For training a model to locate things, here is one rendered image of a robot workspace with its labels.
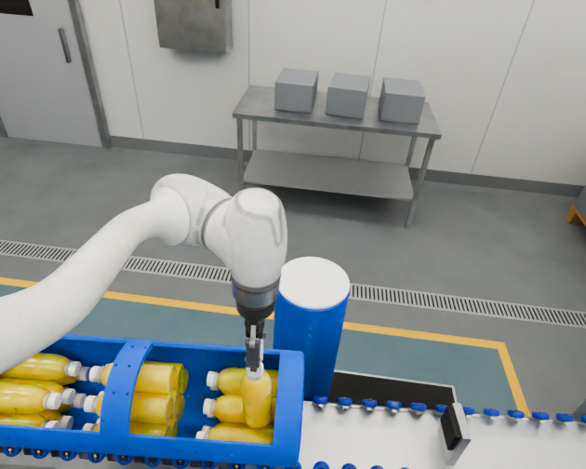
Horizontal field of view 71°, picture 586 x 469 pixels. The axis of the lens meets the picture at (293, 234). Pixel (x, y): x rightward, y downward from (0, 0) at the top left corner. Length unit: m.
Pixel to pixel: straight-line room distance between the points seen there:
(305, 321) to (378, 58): 2.94
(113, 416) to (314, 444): 0.56
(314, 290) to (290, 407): 0.59
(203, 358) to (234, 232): 0.71
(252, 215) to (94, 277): 0.23
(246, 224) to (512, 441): 1.13
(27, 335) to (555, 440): 1.44
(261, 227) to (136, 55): 3.94
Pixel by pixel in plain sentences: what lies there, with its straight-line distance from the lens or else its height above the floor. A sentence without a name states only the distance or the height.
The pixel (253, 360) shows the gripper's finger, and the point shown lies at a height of 1.43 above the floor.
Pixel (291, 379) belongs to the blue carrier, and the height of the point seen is 1.23.
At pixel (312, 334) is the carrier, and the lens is 1.58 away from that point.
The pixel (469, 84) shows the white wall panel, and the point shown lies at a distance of 4.23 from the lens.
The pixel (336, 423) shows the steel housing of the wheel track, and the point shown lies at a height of 0.93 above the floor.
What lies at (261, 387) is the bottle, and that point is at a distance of 0.98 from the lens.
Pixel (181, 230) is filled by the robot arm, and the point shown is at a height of 1.70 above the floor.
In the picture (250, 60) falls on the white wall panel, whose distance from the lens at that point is 4.13.
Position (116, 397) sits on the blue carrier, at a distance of 1.11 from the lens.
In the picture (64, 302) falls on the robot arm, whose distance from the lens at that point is 0.49.
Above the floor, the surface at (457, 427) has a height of 1.08.
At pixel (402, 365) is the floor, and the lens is 2.71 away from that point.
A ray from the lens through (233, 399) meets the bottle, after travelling 1.19.
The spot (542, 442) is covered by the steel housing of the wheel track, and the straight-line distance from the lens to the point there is 1.56.
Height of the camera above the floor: 2.12
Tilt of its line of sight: 38 degrees down
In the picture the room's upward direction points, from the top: 4 degrees clockwise
